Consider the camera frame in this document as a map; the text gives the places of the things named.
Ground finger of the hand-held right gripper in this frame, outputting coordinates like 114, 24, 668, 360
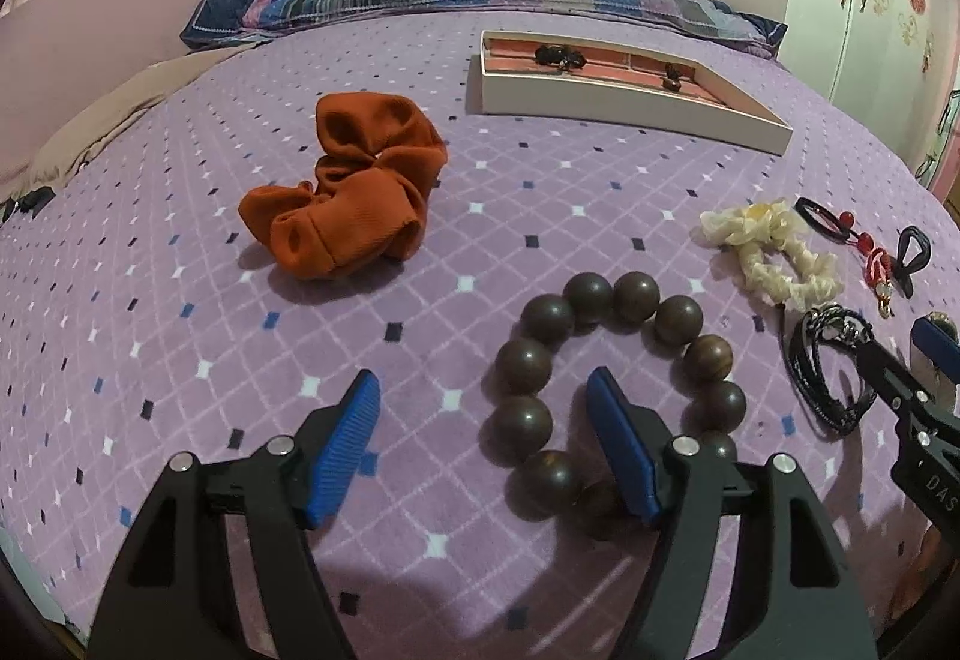
910, 316, 960, 406
861, 328, 960, 445

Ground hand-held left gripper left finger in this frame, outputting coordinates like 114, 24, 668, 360
88, 369, 382, 660

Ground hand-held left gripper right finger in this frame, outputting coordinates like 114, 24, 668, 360
586, 366, 878, 660

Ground black hair clip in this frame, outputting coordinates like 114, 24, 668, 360
892, 225, 935, 297

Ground black braided cord bracelet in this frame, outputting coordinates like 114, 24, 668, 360
784, 304, 878, 436

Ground red tassel charm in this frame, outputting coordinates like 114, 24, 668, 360
866, 251, 901, 317

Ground dark wooden bead bracelet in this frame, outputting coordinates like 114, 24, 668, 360
480, 271, 747, 541

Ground cream fabric scrunchie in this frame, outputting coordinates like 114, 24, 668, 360
700, 201, 842, 310

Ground orange fabric scrunchie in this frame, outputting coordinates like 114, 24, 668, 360
238, 92, 449, 282

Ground white jewelry tray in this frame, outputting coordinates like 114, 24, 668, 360
466, 30, 794, 155

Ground purple diamond pattern blanket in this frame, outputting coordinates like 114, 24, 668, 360
0, 7, 960, 660

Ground dark hair clip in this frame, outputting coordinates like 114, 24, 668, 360
534, 45, 586, 70

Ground small dark object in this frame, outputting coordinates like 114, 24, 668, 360
0, 186, 57, 223

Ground beige bed sheet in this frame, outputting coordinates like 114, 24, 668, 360
0, 49, 248, 200

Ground pink padded headboard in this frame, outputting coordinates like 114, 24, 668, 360
0, 0, 263, 181

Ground black hair tie red beads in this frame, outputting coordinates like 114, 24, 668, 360
795, 196, 882, 252

